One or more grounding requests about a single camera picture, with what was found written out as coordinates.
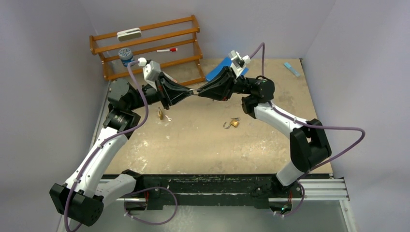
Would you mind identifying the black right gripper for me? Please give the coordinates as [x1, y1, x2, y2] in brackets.
[198, 66, 256, 102]

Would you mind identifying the red capped marker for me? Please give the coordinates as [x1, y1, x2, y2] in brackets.
[156, 48, 178, 53]

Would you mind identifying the orange tipped pen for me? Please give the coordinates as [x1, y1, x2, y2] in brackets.
[167, 76, 178, 83]

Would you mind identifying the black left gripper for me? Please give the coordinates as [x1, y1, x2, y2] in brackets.
[128, 72, 192, 111]

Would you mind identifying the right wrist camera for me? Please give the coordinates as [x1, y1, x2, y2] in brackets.
[228, 50, 250, 78]

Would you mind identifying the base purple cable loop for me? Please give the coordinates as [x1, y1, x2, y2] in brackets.
[124, 188, 178, 226]

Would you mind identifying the large brass padlock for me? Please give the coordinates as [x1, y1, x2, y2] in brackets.
[158, 107, 164, 120]

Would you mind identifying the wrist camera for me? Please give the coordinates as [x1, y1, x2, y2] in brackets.
[228, 50, 250, 78]
[143, 60, 161, 90]

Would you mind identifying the blue white jar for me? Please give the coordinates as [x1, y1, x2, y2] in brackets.
[118, 47, 134, 68]

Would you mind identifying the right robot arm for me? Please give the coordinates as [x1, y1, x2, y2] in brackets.
[198, 66, 332, 197]

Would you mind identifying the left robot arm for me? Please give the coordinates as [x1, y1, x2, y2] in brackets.
[49, 73, 193, 232]

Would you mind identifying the blue folder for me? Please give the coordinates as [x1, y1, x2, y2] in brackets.
[205, 57, 249, 82]

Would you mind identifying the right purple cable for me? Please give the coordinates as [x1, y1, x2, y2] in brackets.
[249, 42, 366, 175]

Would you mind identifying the light blue marker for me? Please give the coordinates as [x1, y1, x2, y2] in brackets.
[284, 62, 301, 77]

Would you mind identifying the white eraser block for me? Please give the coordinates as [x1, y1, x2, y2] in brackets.
[117, 28, 142, 42]

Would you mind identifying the wooden tiered rack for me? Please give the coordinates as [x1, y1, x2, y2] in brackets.
[89, 15, 205, 86]

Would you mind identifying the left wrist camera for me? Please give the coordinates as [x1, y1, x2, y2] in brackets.
[143, 60, 161, 90]

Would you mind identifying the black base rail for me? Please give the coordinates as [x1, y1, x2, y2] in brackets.
[114, 169, 316, 211]

